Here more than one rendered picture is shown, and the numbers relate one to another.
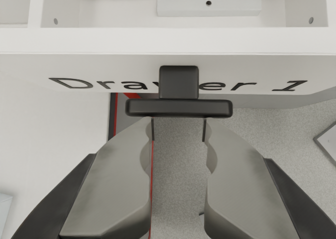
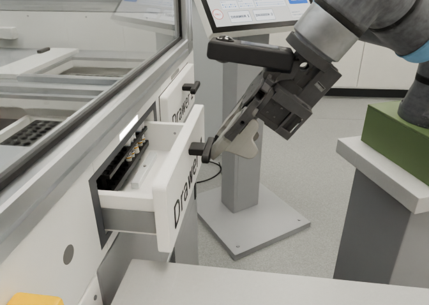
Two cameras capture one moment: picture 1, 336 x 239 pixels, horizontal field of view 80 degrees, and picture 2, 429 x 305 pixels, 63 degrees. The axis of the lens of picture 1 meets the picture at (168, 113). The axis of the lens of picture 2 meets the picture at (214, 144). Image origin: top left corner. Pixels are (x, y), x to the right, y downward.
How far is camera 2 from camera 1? 0.50 m
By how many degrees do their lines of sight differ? 65
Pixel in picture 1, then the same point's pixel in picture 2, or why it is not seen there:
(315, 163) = (261, 261)
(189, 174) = not seen: outside the picture
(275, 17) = (160, 152)
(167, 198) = not seen: outside the picture
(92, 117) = (193, 275)
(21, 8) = (86, 265)
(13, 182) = not seen: outside the picture
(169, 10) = (141, 178)
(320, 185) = (285, 261)
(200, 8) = (145, 168)
